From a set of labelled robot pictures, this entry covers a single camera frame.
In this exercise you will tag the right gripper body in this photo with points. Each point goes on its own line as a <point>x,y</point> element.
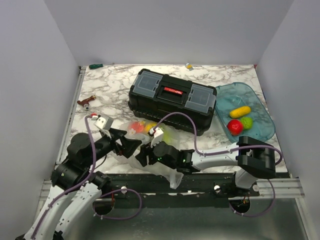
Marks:
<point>147,150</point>

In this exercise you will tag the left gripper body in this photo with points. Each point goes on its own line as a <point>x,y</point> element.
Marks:
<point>116,146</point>

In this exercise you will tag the clear plastic bag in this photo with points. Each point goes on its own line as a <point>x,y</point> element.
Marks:
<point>170,139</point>

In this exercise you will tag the red fake fruit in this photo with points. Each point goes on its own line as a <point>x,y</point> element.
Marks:
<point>235,127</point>
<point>136,127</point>

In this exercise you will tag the green fake fruit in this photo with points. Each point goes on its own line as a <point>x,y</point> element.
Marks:
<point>247,123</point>

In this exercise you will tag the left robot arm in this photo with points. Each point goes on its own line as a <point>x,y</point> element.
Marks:
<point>75,185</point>

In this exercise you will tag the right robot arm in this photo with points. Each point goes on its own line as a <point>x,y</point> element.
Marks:
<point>255,158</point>

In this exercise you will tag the yellow fake fruit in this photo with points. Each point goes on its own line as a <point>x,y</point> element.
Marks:
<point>149,126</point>

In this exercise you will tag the yellow fake corn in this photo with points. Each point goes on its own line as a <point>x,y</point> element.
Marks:
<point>240,112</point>

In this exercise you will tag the black plastic toolbox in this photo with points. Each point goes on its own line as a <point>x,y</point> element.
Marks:
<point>182,104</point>

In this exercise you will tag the blue transparent tray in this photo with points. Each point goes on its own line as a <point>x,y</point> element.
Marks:
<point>237,94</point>

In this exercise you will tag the small yellow blue brush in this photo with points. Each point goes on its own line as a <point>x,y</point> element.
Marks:
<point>189,66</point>

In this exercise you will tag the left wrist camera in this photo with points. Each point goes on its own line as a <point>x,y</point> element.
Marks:
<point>102,122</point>

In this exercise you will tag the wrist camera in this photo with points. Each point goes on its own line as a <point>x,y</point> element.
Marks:
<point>157,136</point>
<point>102,122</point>

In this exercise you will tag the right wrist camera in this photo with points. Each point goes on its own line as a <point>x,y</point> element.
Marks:
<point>157,136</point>

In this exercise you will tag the brown handled tool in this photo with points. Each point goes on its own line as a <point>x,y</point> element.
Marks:
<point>85,103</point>

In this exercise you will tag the black metal base rail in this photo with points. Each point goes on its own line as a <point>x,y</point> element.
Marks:
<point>195,191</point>

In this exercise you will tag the green handled screwdriver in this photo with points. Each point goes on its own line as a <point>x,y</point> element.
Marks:
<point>99,65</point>

